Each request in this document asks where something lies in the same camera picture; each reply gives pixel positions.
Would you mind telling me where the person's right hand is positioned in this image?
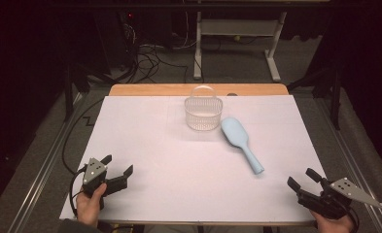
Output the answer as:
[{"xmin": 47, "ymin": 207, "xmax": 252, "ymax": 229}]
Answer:
[{"xmin": 309, "ymin": 209, "xmax": 355, "ymax": 233}]

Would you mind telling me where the black metal stand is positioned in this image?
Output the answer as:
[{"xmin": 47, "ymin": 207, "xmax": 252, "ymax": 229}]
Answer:
[
  {"xmin": 287, "ymin": 64, "xmax": 344, "ymax": 131},
  {"xmin": 63, "ymin": 62, "xmax": 93, "ymax": 123}
]

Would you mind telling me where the white plastic basket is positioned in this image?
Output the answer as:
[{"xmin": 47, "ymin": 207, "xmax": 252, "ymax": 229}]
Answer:
[{"xmin": 184, "ymin": 84, "xmax": 225, "ymax": 132}]

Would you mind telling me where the aluminium floor rail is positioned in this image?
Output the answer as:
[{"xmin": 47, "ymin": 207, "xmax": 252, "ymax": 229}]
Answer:
[
  {"xmin": 313, "ymin": 96, "xmax": 382, "ymax": 233},
  {"xmin": 6, "ymin": 91, "xmax": 85, "ymax": 233}
]

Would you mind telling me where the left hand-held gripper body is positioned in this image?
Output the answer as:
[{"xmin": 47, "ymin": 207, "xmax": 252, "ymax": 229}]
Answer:
[{"xmin": 81, "ymin": 157, "xmax": 128, "ymax": 211}]

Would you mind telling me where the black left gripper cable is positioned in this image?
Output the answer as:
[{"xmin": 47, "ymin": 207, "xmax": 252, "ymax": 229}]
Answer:
[{"xmin": 60, "ymin": 96, "xmax": 106, "ymax": 217}]

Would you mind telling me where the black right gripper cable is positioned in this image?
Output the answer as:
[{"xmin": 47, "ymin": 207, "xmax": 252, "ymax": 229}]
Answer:
[{"xmin": 347, "ymin": 207, "xmax": 362, "ymax": 233}]

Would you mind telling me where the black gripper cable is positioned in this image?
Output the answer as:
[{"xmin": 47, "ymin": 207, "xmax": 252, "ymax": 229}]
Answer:
[
  {"xmin": 347, "ymin": 207, "xmax": 362, "ymax": 233},
  {"xmin": 60, "ymin": 96, "xmax": 106, "ymax": 217}
]

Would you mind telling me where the light blue hairbrush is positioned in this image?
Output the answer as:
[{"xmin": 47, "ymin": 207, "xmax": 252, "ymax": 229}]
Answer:
[{"xmin": 220, "ymin": 116, "xmax": 265, "ymax": 176}]

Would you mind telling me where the white metal table frame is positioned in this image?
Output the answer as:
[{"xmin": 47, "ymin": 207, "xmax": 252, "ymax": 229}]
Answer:
[{"xmin": 192, "ymin": 11, "xmax": 289, "ymax": 83}]

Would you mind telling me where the person's left hand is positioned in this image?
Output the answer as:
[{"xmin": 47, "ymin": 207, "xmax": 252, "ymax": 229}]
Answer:
[{"xmin": 75, "ymin": 183, "xmax": 109, "ymax": 228}]

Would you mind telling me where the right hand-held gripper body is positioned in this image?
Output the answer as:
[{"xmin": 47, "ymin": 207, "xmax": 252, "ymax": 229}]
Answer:
[{"xmin": 296, "ymin": 177, "xmax": 382, "ymax": 221}]

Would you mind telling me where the white table sheet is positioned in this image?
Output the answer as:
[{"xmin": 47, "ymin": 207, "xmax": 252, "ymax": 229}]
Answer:
[{"xmin": 59, "ymin": 94, "xmax": 346, "ymax": 225}]

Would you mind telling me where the black floor cable bundle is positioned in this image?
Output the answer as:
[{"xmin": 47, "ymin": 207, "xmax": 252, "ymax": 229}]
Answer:
[{"xmin": 123, "ymin": 42, "xmax": 191, "ymax": 84}]

